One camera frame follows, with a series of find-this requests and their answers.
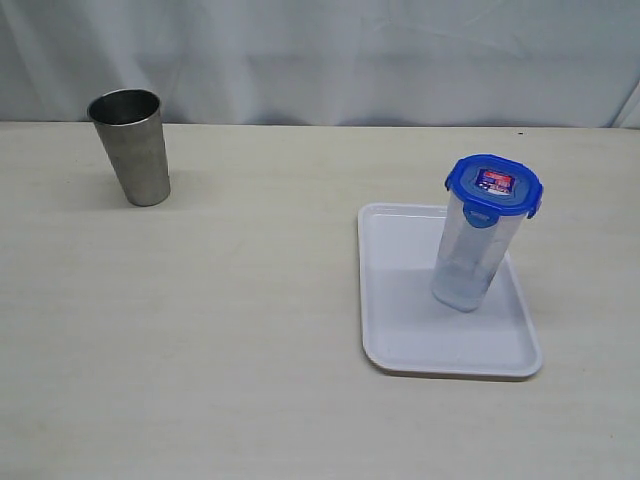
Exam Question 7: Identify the blue container lid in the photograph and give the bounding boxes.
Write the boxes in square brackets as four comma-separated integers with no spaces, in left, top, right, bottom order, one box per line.
[444,154,544,229]

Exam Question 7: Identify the white backdrop cloth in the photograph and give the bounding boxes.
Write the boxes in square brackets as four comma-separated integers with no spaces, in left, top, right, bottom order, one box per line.
[1,1,639,128]

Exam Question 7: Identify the stainless steel cup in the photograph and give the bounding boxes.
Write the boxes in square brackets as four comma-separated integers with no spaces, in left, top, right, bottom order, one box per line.
[87,89,171,207]

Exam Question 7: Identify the clear plastic container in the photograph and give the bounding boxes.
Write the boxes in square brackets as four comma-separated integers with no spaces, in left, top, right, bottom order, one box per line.
[431,195,526,312]

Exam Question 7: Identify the white plastic tray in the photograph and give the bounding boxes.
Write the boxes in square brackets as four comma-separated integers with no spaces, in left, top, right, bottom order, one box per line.
[357,203,543,381]

